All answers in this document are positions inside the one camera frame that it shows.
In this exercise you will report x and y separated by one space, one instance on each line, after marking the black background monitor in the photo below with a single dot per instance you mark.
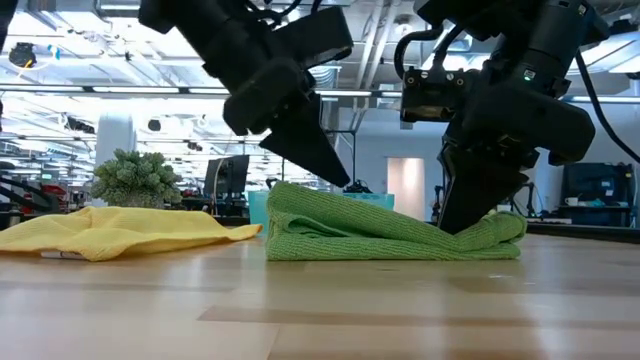
227 175

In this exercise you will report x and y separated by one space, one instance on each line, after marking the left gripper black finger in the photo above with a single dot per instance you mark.
300 140

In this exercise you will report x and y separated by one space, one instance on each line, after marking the black ceiling-hung device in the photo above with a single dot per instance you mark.
22 55

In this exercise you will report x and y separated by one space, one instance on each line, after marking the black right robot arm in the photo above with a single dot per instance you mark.
545 30

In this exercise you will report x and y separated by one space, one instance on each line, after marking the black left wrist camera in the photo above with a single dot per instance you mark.
315 37

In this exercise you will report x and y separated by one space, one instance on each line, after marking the teal plastic basket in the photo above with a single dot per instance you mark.
257 210

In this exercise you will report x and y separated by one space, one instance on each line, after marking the black background robot arm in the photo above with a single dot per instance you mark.
25 195

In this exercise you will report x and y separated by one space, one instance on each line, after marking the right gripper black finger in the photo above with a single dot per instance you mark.
455 190
540 130

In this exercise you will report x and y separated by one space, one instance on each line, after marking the white mug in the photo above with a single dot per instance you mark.
571 201

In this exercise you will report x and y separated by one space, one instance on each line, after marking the green artificial succulent plant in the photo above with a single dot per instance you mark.
135 177

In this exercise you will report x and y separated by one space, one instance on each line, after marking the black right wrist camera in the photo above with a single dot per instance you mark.
435 92

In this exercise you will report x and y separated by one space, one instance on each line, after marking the yellow microfiber towel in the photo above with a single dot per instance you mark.
125 230

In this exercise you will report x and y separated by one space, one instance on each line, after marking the black aluminium table frame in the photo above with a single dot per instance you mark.
575 231

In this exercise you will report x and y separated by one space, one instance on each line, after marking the green microfiber towel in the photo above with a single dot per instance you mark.
350 225

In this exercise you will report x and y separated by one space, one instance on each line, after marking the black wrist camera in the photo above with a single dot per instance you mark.
435 92
315 37

